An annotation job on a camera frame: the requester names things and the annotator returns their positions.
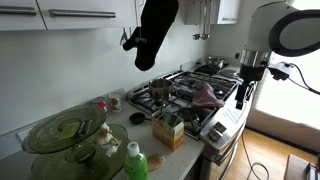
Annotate stainless steel gas stove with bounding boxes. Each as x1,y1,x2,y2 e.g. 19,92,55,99
127,71,255,180

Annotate green plastic bottle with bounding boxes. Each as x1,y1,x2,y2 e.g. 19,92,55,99
124,141,148,180

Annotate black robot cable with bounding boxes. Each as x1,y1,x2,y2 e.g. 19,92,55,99
289,62,320,96

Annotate silver pot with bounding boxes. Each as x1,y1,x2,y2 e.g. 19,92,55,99
207,56,224,69
148,79,173,107

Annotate green glass tiered stand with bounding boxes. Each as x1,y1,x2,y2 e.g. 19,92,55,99
22,106,129,180

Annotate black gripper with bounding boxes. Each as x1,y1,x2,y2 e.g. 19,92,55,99
235,65,265,110

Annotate garlic bulbs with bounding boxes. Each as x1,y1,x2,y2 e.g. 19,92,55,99
95,123,121,157

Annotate white red printed mug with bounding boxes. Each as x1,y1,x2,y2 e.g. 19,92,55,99
108,93,122,113

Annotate silver pot in background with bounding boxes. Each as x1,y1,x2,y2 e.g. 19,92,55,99
207,56,224,69

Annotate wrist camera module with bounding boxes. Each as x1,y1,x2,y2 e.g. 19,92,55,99
268,62,293,80

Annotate black oven mitt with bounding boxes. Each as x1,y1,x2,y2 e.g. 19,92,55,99
123,0,179,71

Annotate purple cloth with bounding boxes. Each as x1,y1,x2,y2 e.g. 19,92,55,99
191,83,225,109

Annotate white upper cabinet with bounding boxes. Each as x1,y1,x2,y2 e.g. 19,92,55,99
0,0,146,31

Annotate beige round object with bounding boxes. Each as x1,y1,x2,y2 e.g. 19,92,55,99
147,154,165,171

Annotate orange green carton box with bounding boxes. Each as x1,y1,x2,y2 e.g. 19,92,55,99
151,112,184,151

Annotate red white tin can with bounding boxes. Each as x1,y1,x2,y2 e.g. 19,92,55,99
91,97,107,112

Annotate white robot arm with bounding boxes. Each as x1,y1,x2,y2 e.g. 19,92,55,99
235,0,320,110

